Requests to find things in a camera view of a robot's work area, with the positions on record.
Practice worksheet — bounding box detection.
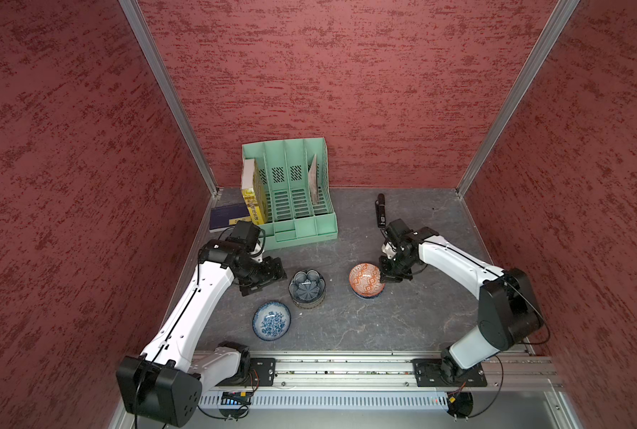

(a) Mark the aluminium mounting rail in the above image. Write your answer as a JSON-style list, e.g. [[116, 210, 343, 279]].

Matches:
[[250, 350, 564, 393]]

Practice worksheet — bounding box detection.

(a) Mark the white green lattice bowl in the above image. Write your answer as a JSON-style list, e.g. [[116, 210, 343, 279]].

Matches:
[[291, 293, 325, 309]]

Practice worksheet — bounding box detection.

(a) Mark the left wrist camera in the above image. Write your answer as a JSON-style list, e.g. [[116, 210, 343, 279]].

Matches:
[[225, 221, 266, 258]]

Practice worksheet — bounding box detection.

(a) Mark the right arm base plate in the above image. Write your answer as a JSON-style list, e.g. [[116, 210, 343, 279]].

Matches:
[[411, 359, 487, 388]]

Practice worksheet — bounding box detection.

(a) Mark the thin book in organizer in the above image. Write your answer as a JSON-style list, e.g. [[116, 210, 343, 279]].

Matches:
[[308, 156, 319, 206]]

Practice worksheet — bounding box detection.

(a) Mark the orange patterned bowl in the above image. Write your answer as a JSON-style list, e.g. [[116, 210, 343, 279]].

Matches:
[[349, 263, 384, 299]]

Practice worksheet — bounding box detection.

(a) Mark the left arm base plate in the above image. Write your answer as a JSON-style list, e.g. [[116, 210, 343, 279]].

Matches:
[[221, 357, 276, 388]]

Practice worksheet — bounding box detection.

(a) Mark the yellow book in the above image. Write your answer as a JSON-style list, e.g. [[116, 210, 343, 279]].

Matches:
[[241, 188, 268, 225]]

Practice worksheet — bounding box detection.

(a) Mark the green plastic file organizer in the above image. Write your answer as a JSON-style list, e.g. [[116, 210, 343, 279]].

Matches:
[[241, 138, 338, 250]]

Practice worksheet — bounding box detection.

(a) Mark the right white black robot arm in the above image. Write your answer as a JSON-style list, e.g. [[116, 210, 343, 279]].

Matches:
[[379, 219, 545, 384]]

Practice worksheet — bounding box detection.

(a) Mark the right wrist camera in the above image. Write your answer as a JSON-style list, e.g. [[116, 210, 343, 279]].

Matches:
[[382, 219, 412, 258]]

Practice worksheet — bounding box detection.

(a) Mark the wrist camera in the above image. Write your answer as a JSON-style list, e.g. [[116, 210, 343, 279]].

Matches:
[[225, 221, 266, 258], [382, 219, 412, 258]]

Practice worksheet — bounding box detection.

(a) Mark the dark blue book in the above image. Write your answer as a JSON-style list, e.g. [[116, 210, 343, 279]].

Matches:
[[209, 203, 250, 232]]

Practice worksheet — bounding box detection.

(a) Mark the dark flower shaped bowl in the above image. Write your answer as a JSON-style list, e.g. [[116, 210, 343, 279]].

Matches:
[[288, 269, 325, 301]]

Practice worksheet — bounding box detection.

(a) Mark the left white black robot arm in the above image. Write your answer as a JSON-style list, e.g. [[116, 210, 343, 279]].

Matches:
[[116, 240, 287, 427]]

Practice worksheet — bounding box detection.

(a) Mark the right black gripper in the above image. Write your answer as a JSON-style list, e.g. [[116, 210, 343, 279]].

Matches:
[[378, 248, 418, 282]]

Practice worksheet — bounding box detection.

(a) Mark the blue floral rimmed bowl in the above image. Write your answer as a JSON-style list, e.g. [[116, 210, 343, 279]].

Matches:
[[252, 301, 291, 341]]

